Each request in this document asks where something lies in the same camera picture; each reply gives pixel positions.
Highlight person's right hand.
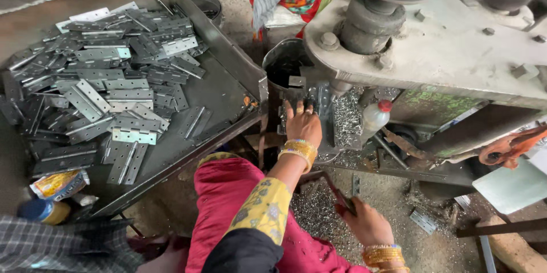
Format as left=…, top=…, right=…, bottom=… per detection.
left=334, top=197, right=395, bottom=248

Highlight person's left hand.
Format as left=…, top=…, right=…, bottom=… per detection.
left=284, top=100, right=324, bottom=145

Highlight dark metal lever handle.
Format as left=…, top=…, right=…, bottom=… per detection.
left=298, top=171, right=358, bottom=217

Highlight gold bangles on right wrist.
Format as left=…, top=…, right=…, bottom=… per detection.
left=362, top=244, right=411, bottom=273

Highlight gold bangles on wrist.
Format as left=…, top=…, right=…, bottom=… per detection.
left=278, top=138, right=319, bottom=175
left=362, top=244, right=411, bottom=273

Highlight gold bangles on left wrist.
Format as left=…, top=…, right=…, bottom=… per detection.
left=278, top=138, right=319, bottom=175

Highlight wide steel hinge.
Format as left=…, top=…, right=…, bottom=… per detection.
left=409, top=208, right=438, bottom=235

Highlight heap of metal shavings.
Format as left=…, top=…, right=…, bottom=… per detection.
left=333, top=89, right=365, bottom=149

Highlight plastic bottle with red cap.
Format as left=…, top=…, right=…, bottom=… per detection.
left=361, top=99, right=393, bottom=144

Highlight person's red clothing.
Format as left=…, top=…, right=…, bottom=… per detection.
left=185, top=157, right=373, bottom=273

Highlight dark metal bar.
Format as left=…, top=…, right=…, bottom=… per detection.
left=455, top=217, right=547, bottom=239

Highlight dark metal can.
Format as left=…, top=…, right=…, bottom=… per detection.
left=262, top=38, right=315, bottom=94

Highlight pale green sheet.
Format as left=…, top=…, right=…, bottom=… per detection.
left=472, top=158, right=547, bottom=215

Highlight sheet metal tray table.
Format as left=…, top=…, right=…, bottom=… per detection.
left=0, top=0, right=270, bottom=223

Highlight wooden plank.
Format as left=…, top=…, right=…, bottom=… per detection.
left=476, top=215, right=547, bottom=273

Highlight orange cloth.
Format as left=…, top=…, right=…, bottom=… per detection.
left=478, top=124, right=547, bottom=171

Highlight grey metal press machine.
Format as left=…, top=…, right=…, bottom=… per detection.
left=263, top=0, right=547, bottom=189

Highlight black metal bucket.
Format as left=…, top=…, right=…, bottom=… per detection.
left=184, top=0, right=224, bottom=27

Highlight pile of steel hinges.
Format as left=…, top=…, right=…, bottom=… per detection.
left=0, top=0, right=214, bottom=186

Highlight grey checked cloth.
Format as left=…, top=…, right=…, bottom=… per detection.
left=0, top=215, right=144, bottom=273

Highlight yellow snack packet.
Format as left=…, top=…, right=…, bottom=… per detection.
left=29, top=169, right=91, bottom=202

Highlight yellow bottle with blue cap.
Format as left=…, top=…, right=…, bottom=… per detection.
left=17, top=198, right=72, bottom=226

